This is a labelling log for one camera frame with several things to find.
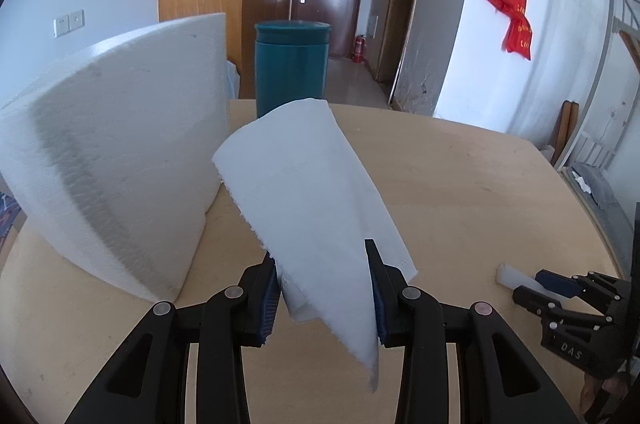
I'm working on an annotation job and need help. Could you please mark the white tissue paper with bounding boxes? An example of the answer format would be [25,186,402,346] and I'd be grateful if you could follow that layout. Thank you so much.
[212,98,418,395]

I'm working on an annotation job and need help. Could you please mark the red hanging cloth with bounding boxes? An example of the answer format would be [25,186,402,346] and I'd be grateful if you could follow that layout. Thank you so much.
[479,0,533,61]

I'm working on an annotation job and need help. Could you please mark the white foam box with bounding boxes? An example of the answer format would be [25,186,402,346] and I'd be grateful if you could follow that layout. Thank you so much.
[0,11,232,302]

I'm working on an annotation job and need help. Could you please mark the white bunk bed frame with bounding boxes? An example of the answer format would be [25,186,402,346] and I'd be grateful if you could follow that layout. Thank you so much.
[552,0,640,205]

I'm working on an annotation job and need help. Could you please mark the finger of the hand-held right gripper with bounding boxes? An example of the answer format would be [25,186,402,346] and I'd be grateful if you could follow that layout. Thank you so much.
[534,269,626,305]
[512,285,608,340]

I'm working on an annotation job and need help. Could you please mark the small white plastic piece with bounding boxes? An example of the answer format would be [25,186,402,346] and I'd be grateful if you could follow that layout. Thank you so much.
[496,263,541,294]

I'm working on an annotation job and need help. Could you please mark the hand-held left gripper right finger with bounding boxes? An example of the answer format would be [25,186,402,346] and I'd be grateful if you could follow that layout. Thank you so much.
[364,239,581,424]

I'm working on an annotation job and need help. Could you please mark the teal canister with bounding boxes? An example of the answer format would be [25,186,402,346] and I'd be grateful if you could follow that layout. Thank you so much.
[254,20,332,120]

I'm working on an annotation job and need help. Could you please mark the light blue bedding bundle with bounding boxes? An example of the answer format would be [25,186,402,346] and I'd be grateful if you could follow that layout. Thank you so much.
[226,61,242,100]

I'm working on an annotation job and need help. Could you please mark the white double wall socket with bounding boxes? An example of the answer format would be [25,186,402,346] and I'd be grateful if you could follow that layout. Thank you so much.
[53,10,84,37]

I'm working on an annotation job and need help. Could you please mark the wooden board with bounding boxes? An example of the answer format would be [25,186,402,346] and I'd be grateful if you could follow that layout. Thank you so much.
[555,100,580,165]

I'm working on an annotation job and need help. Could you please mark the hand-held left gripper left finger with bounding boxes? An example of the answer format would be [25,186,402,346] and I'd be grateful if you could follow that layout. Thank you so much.
[65,251,279,424]

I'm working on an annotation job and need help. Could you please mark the grey mattress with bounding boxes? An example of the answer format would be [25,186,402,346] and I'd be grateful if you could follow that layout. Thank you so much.
[572,161,636,211]

